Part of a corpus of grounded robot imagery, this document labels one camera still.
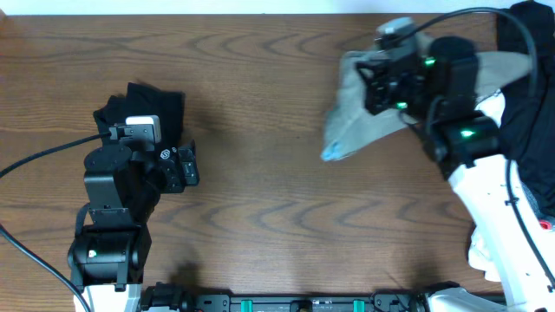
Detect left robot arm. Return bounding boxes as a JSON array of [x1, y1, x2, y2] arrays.
[[68, 142, 199, 311]]

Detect khaki green shorts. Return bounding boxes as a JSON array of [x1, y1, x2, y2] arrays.
[[321, 46, 532, 161]]

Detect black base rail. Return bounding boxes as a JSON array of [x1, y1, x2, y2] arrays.
[[136, 282, 457, 312]]

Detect grey garment with red trim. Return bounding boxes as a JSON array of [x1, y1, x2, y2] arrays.
[[522, 183, 554, 231]]

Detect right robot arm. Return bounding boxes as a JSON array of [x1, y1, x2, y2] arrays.
[[355, 34, 554, 311]]

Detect black folded polo shirt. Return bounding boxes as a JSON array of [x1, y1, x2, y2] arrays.
[[93, 82, 186, 151]]

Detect black garment at right edge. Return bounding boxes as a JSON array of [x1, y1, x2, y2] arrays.
[[501, 1, 554, 216]]

